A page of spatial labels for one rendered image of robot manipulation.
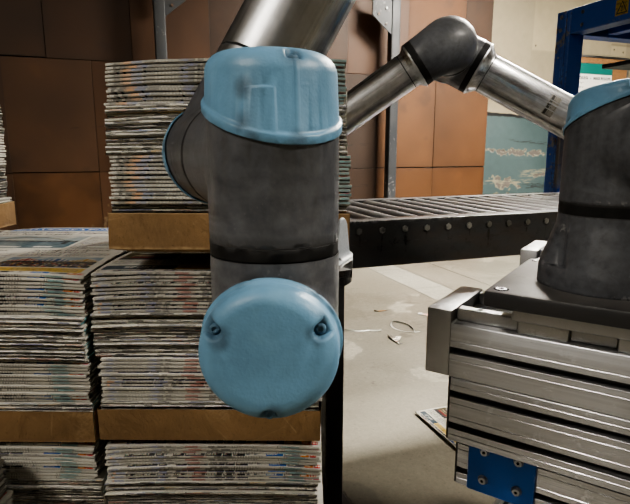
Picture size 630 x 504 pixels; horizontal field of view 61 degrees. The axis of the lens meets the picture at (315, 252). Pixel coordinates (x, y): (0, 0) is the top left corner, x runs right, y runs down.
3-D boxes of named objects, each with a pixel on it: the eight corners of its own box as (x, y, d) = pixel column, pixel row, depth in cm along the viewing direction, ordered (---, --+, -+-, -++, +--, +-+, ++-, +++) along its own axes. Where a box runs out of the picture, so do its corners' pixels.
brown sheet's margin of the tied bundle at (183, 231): (350, 250, 62) (350, 213, 62) (107, 249, 63) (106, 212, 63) (345, 245, 78) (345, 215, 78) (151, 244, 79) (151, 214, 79)
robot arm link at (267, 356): (346, 273, 26) (345, 434, 27) (338, 236, 37) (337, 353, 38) (184, 272, 26) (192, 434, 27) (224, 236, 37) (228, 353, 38)
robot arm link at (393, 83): (492, 42, 100) (285, 185, 115) (488, 52, 110) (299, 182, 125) (459, -11, 99) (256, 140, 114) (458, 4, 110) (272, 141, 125)
